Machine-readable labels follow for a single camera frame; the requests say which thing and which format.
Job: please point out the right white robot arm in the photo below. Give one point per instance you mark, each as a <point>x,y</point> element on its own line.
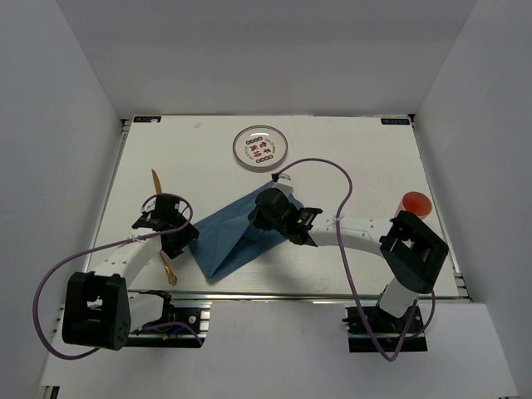
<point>413,251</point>

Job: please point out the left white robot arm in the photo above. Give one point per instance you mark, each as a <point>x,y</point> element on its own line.
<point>99,311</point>

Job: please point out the blue cloth napkin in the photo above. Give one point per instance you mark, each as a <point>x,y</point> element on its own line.
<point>227,241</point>

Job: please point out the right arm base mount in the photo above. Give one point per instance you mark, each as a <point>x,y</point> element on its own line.
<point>386,329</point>

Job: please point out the white plate with red characters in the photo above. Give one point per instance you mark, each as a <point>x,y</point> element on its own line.
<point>260,148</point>

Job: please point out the gold knife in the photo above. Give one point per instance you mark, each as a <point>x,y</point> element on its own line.
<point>156,182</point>

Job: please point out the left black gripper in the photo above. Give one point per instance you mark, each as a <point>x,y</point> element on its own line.
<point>188,233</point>

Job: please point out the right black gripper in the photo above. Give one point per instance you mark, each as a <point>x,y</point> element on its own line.
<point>258,221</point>

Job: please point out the gold fork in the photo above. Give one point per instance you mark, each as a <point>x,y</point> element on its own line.
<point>171,278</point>

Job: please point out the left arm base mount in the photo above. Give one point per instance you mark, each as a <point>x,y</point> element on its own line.
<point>174,324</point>

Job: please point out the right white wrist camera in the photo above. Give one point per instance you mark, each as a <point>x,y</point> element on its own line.
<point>283,183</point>

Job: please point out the pink cup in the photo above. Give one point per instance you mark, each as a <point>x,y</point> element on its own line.
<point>415,202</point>

